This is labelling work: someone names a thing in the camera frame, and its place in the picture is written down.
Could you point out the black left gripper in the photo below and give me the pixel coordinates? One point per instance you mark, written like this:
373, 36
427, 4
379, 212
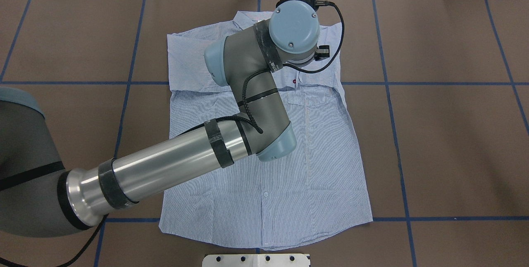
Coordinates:
322, 54

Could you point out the light blue striped shirt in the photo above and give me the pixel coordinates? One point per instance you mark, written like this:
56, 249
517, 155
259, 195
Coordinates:
271, 200

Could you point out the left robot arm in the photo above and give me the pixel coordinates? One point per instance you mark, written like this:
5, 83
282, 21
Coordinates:
42, 198

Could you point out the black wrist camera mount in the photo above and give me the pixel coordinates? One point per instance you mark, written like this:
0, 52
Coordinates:
314, 4

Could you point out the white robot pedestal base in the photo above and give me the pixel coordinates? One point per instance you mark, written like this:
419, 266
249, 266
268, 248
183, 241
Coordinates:
257, 260

